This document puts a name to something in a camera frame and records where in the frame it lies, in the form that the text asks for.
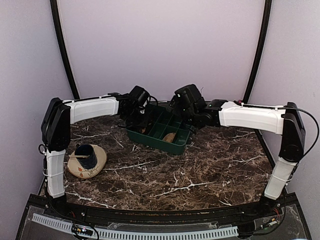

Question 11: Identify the tan brown sock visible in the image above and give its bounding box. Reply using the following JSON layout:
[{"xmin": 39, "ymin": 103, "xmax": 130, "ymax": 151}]
[{"xmin": 162, "ymin": 132, "xmax": 176, "ymax": 143}]

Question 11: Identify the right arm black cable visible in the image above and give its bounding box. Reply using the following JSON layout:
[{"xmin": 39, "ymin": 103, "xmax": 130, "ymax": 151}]
[{"xmin": 284, "ymin": 106, "xmax": 318, "ymax": 161}]

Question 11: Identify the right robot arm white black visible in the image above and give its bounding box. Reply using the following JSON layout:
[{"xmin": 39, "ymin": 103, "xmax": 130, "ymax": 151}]
[{"xmin": 167, "ymin": 96, "xmax": 306, "ymax": 217}]

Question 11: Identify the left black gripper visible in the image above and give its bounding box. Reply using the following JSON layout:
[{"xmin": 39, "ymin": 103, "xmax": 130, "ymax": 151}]
[{"xmin": 124, "ymin": 108, "xmax": 151, "ymax": 129}]

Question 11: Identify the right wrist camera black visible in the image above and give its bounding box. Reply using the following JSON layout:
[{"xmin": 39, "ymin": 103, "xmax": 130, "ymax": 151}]
[{"xmin": 174, "ymin": 84, "xmax": 206, "ymax": 109}]

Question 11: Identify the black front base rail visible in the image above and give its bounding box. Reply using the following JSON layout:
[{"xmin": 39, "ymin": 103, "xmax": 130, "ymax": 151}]
[{"xmin": 27, "ymin": 193, "xmax": 297, "ymax": 225}]

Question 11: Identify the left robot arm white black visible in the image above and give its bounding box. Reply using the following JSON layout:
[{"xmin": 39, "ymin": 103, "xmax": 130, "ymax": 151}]
[{"xmin": 38, "ymin": 90, "xmax": 151, "ymax": 218}]

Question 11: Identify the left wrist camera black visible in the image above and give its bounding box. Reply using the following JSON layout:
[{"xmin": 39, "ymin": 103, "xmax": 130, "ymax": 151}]
[{"xmin": 129, "ymin": 85, "xmax": 150, "ymax": 107}]

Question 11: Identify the green divided plastic tray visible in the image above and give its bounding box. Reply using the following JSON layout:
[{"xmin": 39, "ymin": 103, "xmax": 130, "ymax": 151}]
[{"xmin": 126, "ymin": 104, "xmax": 195, "ymax": 155}]

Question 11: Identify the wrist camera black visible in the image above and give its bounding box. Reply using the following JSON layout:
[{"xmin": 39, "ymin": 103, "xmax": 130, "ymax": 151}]
[
  {"xmin": 174, "ymin": 84, "xmax": 206, "ymax": 109},
  {"xmin": 129, "ymin": 85, "xmax": 150, "ymax": 107}
]

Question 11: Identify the left black frame post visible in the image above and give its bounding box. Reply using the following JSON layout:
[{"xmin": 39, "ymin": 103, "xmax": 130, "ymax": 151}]
[{"xmin": 49, "ymin": 0, "xmax": 80, "ymax": 100}]

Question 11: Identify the black frame post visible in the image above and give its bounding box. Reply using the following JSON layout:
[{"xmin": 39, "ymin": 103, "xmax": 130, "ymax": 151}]
[
  {"xmin": 242, "ymin": 0, "xmax": 273, "ymax": 103},
  {"xmin": 49, "ymin": 0, "xmax": 80, "ymax": 100}
]

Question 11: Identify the cream plate with leaf pattern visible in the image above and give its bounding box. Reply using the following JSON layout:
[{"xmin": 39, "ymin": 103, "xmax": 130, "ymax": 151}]
[{"xmin": 67, "ymin": 144, "xmax": 108, "ymax": 179}]

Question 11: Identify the dark blue ceramic cup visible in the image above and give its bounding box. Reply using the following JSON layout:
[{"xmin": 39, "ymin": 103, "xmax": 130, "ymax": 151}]
[{"xmin": 74, "ymin": 144, "xmax": 98, "ymax": 170}]

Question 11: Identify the white slotted cable duct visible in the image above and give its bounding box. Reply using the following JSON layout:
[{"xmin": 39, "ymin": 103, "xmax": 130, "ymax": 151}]
[{"xmin": 31, "ymin": 213, "xmax": 239, "ymax": 240}]

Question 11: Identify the right black frame post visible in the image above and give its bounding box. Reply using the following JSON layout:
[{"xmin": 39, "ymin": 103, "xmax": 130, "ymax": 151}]
[{"xmin": 242, "ymin": 0, "xmax": 273, "ymax": 103}]

